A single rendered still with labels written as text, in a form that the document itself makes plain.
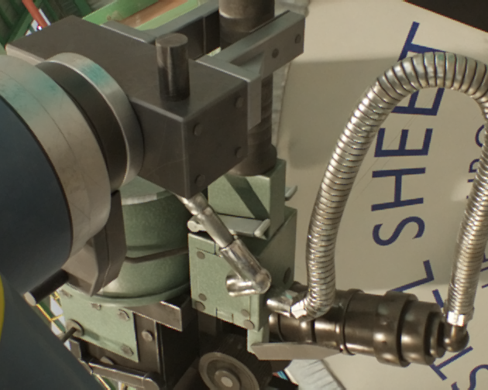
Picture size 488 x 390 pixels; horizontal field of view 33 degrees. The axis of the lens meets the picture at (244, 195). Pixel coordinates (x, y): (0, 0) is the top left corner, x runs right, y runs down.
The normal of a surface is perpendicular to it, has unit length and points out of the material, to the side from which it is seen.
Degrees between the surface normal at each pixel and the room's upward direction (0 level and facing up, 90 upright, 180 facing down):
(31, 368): 177
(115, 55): 115
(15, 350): 177
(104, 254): 129
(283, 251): 137
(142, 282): 95
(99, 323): 58
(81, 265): 49
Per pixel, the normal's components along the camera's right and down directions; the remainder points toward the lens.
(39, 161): 0.68, -0.10
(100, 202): 0.79, 0.42
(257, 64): 0.00, -0.80
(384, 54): 0.11, 0.54
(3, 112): 0.40, -0.50
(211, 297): -0.47, 0.53
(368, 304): -0.32, -0.73
